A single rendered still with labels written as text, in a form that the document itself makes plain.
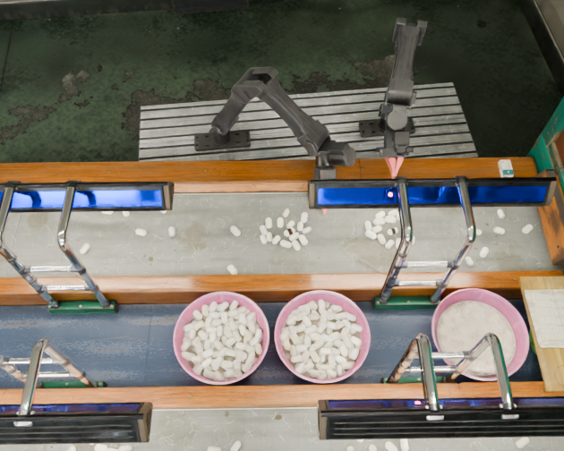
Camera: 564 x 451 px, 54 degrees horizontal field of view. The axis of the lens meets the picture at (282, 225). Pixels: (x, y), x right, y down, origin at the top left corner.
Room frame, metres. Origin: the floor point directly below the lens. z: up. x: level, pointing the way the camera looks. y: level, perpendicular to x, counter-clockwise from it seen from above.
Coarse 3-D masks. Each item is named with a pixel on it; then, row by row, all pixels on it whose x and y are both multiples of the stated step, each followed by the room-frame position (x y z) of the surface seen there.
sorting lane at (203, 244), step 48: (288, 192) 1.00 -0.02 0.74; (48, 240) 0.82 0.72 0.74; (96, 240) 0.82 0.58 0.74; (144, 240) 0.82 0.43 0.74; (192, 240) 0.82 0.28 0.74; (240, 240) 0.82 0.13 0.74; (288, 240) 0.82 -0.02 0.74; (336, 240) 0.82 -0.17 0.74; (432, 240) 0.82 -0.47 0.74; (480, 240) 0.82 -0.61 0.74; (528, 240) 0.82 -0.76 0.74
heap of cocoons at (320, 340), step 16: (320, 304) 0.61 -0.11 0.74; (336, 304) 0.61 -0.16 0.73; (288, 320) 0.56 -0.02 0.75; (304, 320) 0.56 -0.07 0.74; (320, 320) 0.56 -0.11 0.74; (336, 320) 0.57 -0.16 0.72; (352, 320) 0.56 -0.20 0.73; (288, 336) 0.52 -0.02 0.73; (304, 336) 0.52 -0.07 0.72; (320, 336) 0.51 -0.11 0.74; (336, 336) 0.51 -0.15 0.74; (352, 336) 0.51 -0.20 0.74; (288, 352) 0.47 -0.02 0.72; (304, 352) 0.47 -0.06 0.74; (320, 352) 0.47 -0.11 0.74; (336, 352) 0.47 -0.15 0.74; (352, 352) 0.47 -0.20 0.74; (304, 368) 0.42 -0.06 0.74; (320, 368) 0.42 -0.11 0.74; (336, 368) 0.42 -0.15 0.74
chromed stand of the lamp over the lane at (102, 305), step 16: (0, 208) 0.70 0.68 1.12; (64, 208) 0.70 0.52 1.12; (0, 224) 0.66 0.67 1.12; (64, 224) 0.66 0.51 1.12; (0, 240) 0.62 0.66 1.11; (64, 240) 0.62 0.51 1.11; (16, 256) 0.62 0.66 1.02; (80, 272) 0.61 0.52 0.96; (48, 288) 0.61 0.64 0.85; (64, 288) 0.61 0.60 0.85; (80, 288) 0.61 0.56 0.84; (96, 288) 0.61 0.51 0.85; (48, 304) 0.62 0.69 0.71; (64, 304) 0.62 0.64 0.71; (80, 304) 0.62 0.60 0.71; (96, 304) 0.62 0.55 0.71; (112, 304) 0.62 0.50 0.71
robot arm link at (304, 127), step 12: (252, 72) 1.20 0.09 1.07; (264, 72) 1.18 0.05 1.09; (276, 72) 1.18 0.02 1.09; (240, 84) 1.16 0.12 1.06; (252, 84) 1.14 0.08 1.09; (264, 84) 1.14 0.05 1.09; (276, 84) 1.15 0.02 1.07; (240, 96) 1.15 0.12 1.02; (252, 96) 1.13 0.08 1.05; (264, 96) 1.12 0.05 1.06; (276, 96) 1.12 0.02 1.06; (288, 96) 1.14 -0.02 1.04; (276, 108) 1.11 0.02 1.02; (288, 108) 1.10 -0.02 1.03; (300, 108) 1.12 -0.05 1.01; (288, 120) 1.09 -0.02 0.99; (300, 120) 1.08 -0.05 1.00; (312, 120) 1.10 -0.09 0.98; (300, 132) 1.06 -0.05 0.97; (312, 132) 1.06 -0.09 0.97; (324, 132) 1.07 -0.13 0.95
